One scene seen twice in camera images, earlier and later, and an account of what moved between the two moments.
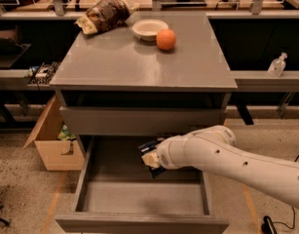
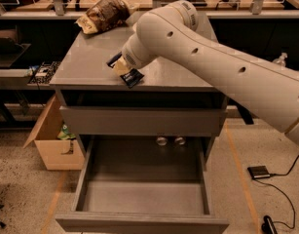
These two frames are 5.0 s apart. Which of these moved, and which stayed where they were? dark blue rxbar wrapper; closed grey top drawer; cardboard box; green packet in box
Moved: dark blue rxbar wrapper
Stayed: closed grey top drawer; cardboard box; green packet in box
